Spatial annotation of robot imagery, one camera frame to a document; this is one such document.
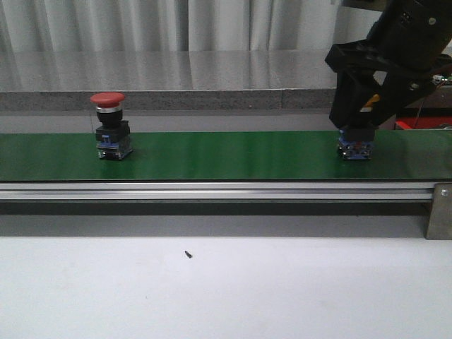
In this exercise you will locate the grey stone counter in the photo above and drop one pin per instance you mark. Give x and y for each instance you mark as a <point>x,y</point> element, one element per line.
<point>280,90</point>

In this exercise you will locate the white pleated curtain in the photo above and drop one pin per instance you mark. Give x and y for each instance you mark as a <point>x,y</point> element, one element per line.
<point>97,26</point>

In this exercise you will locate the aluminium conveyor frame rail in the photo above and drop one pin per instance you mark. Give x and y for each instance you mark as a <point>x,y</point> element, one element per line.
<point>108,191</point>

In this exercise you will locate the red plastic bin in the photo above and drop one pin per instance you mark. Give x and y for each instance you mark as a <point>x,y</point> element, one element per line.
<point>423,118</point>

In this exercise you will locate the small green circuit board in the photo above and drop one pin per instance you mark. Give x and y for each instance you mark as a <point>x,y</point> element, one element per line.
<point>441,79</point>

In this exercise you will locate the yellow mushroom push button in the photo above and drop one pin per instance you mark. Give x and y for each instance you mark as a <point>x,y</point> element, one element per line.
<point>356,141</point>

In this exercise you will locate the red mushroom push button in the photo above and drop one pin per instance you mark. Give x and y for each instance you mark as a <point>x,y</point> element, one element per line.
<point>113,136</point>

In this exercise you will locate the green conveyor belt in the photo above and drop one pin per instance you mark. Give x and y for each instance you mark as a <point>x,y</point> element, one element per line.
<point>411,155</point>

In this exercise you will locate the steel conveyor support bracket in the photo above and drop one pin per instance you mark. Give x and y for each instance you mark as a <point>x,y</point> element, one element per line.
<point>439,227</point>

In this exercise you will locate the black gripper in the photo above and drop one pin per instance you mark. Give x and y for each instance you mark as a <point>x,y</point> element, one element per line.
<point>408,38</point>

